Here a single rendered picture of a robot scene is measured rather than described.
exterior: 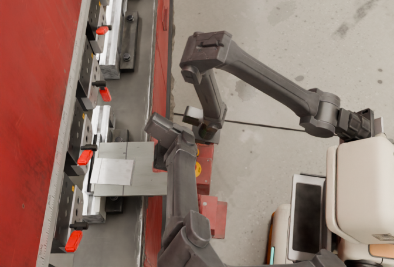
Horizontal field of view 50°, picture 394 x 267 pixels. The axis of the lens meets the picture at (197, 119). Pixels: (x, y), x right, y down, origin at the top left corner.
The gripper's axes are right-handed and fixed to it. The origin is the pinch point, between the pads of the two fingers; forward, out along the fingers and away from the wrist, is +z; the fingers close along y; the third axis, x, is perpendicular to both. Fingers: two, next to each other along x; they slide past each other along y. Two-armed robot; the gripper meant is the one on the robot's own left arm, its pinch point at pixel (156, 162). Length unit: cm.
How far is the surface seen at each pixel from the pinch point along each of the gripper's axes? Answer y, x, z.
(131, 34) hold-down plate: -63, -7, 22
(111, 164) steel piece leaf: -2.1, -9.9, 13.1
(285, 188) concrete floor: -32, 101, 66
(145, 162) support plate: -2.9, -0.5, 8.1
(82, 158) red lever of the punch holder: 9.9, -24.2, -14.5
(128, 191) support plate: 6.4, -4.4, 10.3
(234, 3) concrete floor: -170, 80, 77
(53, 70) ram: -2.5, -36.0, -28.8
